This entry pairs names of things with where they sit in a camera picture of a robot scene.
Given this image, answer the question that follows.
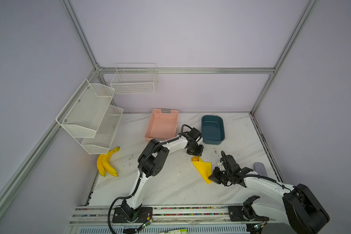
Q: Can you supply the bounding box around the pink perforated plastic basket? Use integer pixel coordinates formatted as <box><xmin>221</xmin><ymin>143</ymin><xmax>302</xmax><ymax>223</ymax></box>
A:
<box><xmin>145</xmin><ymin>109</ymin><xmax>179</xmax><ymax>142</ymax></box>

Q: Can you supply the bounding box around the white mesh shelf upper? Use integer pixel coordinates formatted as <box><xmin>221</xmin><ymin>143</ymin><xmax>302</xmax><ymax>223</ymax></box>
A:
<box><xmin>56</xmin><ymin>80</ymin><xmax>115</xmax><ymax>138</ymax></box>

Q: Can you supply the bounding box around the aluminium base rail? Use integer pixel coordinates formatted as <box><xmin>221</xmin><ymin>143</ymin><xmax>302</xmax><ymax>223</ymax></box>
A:
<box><xmin>68</xmin><ymin>204</ymin><xmax>281</xmax><ymax>226</ymax></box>

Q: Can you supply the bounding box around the yellow banana toy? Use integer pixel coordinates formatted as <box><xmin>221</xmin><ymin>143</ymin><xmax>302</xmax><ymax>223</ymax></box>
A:
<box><xmin>97</xmin><ymin>147</ymin><xmax>120</xmax><ymax>177</ymax></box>

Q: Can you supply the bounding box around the teal oval plastic tub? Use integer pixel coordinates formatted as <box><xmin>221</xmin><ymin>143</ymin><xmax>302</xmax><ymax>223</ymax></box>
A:
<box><xmin>201</xmin><ymin>115</ymin><xmax>225</xmax><ymax>145</ymax></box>

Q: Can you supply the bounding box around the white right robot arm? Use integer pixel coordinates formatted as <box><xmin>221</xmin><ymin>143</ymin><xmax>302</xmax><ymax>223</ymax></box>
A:
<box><xmin>209</xmin><ymin>151</ymin><xmax>330</xmax><ymax>234</ymax></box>

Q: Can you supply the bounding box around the grey oval case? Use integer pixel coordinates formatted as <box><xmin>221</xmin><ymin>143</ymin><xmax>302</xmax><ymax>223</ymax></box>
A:
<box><xmin>253</xmin><ymin>162</ymin><xmax>268</xmax><ymax>177</ymax></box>

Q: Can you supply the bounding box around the white wire wall basket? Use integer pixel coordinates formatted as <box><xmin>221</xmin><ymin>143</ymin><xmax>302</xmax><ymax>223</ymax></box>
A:
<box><xmin>110</xmin><ymin>63</ymin><xmax>158</xmax><ymax>95</ymax></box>

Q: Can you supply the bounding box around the white mesh shelf lower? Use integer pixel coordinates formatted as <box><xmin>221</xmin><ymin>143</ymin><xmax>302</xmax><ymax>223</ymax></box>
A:
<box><xmin>81</xmin><ymin>105</ymin><xmax>123</xmax><ymax>155</ymax></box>

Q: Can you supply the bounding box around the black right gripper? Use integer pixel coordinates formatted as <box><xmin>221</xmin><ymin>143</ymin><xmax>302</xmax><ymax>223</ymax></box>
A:
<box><xmin>207</xmin><ymin>166</ymin><xmax>232</xmax><ymax>185</ymax></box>

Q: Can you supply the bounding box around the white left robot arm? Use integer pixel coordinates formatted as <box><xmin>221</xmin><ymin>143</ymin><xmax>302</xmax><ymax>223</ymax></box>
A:
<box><xmin>107</xmin><ymin>124</ymin><xmax>204</xmax><ymax>234</ymax></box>

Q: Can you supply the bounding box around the yellow paper napkin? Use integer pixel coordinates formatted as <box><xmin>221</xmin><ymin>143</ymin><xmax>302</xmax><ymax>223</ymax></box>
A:
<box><xmin>192</xmin><ymin>157</ymin><xmax>212</xmax><ymax>184</ymax></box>

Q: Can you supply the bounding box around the white mesh shelf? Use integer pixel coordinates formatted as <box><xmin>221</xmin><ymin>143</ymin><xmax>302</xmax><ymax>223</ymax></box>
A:
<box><xmin>81</xmin><ymin>105</ymin><xmax>123</xmax><ymax>155</ymax></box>
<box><xmin>56</xmin><ymin>80</ymin><xmax>115</xmax><ymax>138</ymax></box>

